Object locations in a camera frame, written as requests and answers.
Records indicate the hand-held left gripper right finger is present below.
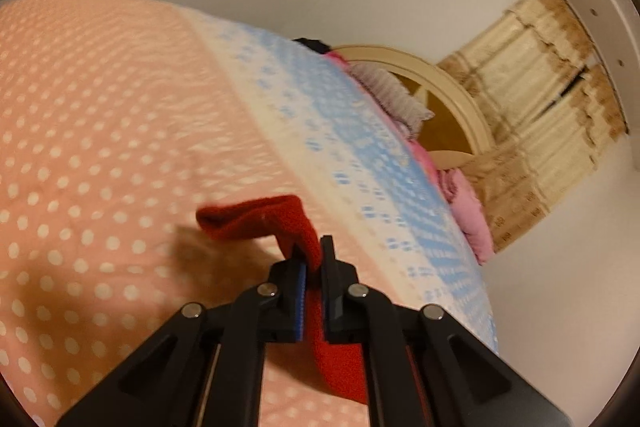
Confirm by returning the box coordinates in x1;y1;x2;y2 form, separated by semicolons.
320;235;573;427

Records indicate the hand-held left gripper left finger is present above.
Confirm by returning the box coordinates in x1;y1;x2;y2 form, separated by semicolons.
55;248;307;427

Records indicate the red knit garment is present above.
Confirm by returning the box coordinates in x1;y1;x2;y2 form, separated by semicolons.
196;195;372;408

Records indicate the pink pillow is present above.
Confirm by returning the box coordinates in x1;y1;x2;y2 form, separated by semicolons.
407;139;497;266

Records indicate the grey striped cloth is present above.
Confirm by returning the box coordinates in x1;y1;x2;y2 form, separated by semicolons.
349;62;436;138

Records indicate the dark cloth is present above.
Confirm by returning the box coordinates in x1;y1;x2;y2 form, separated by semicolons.
292;37;332;56

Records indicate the cream round wooden headboard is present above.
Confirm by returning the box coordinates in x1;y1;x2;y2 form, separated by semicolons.
330;45;497;168

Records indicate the polka dot bedspread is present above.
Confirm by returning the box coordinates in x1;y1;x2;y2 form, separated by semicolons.
0;0;501;427

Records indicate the beige patterned curtain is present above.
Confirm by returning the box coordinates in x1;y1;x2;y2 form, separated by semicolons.
436;0;631;254

